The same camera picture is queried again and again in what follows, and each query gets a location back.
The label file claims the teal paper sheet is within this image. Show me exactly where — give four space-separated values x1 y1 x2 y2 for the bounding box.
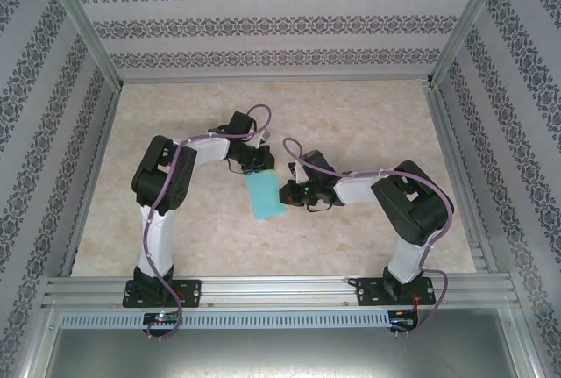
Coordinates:
244 169 289 222

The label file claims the grey sheet metal panel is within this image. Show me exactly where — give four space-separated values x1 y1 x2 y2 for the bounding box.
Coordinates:
41 327 525 378

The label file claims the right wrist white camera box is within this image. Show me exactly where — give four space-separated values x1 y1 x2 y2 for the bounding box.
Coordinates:
286 160 309 182

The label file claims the aluminium mounting rail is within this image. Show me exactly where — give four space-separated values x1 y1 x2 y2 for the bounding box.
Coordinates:
41 273 522 310

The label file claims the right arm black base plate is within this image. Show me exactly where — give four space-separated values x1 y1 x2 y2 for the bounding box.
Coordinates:
354 275 437 308

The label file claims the grey slotted cable duct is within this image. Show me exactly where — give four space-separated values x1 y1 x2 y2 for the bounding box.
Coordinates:
59 310 392 330

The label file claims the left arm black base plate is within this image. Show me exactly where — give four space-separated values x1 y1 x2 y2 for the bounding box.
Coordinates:
122 278 204 310

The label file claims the aluminium table side rail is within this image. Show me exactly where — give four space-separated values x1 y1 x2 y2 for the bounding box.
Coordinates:
421 80 500 275
58 82 126 278

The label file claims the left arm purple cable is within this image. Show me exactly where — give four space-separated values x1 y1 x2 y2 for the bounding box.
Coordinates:
143 103 273 342

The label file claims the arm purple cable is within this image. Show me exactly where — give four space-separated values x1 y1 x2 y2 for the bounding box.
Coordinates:
283 137 455 338
143 103 273 342

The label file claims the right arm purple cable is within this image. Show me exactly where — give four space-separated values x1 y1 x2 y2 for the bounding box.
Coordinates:
283 137 455 338

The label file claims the short aluminium frame post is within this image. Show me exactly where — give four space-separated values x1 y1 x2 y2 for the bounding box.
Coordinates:
498 303 550 378
17 303 62 378

